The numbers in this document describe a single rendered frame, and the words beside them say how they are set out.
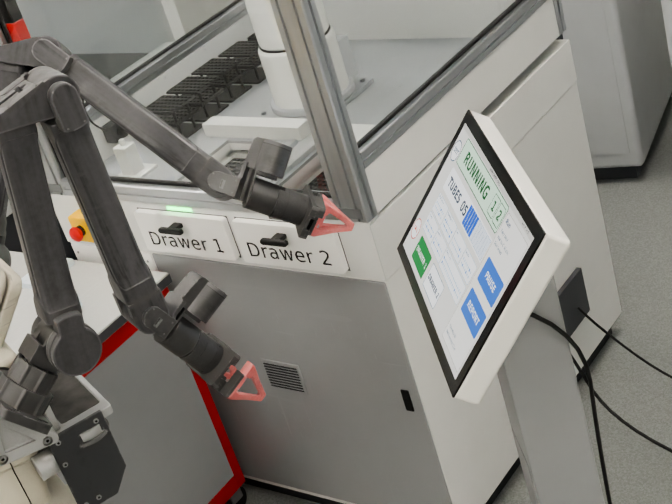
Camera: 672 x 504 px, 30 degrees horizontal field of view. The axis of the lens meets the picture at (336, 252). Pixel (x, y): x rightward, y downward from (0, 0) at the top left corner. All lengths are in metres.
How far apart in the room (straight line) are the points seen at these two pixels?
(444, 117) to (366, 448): 0.83
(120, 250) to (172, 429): 1.33
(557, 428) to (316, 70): 0.82
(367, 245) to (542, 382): 0.57
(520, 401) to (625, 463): 1.06
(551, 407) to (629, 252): 1.86
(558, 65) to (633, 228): 1.09
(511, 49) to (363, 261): 0.70
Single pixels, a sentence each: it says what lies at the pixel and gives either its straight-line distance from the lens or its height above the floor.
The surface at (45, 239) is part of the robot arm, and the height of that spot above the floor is 1.41.
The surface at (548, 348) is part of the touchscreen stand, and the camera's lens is 2.21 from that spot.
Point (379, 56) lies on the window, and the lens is 2.63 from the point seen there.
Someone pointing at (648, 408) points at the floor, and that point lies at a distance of 3.44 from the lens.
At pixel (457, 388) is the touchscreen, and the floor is 0.98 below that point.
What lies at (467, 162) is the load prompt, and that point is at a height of 1.15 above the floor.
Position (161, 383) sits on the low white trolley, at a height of 0.52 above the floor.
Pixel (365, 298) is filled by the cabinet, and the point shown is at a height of 0.75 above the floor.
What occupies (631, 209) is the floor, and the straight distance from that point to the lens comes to 4.33.
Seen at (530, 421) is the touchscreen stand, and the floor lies 0.73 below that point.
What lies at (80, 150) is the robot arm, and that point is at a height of 1.51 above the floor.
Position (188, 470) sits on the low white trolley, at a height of 0.26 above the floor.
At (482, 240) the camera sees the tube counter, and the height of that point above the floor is 1.11.
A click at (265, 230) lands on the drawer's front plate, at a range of 2.77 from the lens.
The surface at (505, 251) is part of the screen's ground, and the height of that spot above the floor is 1.14.
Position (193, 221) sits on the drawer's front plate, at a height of 0.92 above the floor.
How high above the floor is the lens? 2.14
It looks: 28 degrees down
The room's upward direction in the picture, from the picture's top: 18 degrees counter-clockwise
